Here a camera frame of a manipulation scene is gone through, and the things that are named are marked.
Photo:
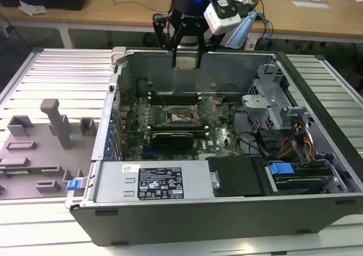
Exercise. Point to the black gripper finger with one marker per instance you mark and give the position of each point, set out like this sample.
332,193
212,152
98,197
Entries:
163,31
202,47

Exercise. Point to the silver square CPU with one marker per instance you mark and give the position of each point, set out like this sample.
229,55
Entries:
185,63

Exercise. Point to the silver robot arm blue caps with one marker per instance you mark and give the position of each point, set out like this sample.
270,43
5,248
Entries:
188,40

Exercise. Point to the pale blue teach pendant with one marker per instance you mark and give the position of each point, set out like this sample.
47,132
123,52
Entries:
241,30

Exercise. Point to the small white box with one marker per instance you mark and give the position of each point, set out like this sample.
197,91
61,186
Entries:
251,43

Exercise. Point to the metal drive cage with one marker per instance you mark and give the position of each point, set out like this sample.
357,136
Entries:
259,101

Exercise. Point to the long wooden desk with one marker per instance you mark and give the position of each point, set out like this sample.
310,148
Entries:
71,16

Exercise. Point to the green motherboard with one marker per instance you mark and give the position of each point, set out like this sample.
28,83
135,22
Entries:
218,142

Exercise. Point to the black graphics card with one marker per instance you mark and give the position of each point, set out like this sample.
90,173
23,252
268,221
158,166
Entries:
173,141

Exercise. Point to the black plastic shroud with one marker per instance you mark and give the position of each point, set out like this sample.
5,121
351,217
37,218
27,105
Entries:
235,176

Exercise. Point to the crumpled white paper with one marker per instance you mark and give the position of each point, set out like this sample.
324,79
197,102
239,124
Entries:
31,8

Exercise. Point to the hard disk in blue carrier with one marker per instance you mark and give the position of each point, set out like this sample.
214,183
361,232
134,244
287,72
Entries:
280,169

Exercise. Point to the silver power supply with label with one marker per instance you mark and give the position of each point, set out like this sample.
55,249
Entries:
113,182

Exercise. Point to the dark grey PC case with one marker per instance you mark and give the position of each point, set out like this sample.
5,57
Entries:
198,224

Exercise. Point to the blue plastic case latch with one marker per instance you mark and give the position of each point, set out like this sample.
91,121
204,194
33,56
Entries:
72,185

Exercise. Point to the grey parts rack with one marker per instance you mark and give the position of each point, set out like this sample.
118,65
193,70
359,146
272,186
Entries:
34,156

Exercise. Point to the green RAM stick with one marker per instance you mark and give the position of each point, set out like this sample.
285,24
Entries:
22,171

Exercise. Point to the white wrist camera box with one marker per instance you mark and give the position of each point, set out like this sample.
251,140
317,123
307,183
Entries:
224,23

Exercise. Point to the CPU socket metal bracket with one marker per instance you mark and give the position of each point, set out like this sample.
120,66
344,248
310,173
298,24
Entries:
181,117

